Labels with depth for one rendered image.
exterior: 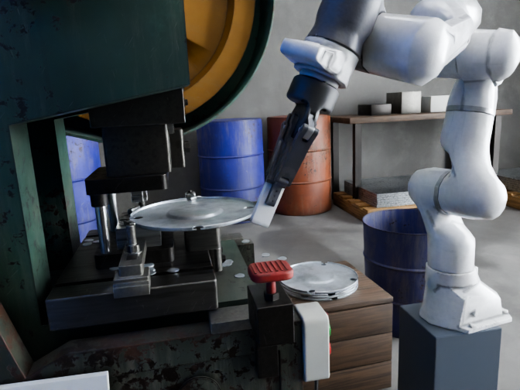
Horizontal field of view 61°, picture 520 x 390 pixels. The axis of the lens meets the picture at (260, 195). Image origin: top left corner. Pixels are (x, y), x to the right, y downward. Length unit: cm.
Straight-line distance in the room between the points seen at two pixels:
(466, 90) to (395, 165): 382
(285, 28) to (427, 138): 192
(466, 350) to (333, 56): 85
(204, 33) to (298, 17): 321
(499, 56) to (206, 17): 78
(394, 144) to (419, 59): 421
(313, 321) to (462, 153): 54
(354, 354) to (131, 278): 101
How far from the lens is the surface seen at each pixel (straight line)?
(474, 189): 109
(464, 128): 114
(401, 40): 71
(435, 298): 122
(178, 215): 98
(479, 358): 129
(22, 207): 86
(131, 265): 81
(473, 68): 109
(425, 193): 117
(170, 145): 95
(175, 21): 81
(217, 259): 101
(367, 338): 163
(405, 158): 498
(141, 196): 99
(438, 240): 117
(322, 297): 154
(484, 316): 128
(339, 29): 68
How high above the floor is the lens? 103
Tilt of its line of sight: 12 degrees down
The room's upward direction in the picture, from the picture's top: 3 degrees counter-clockwise
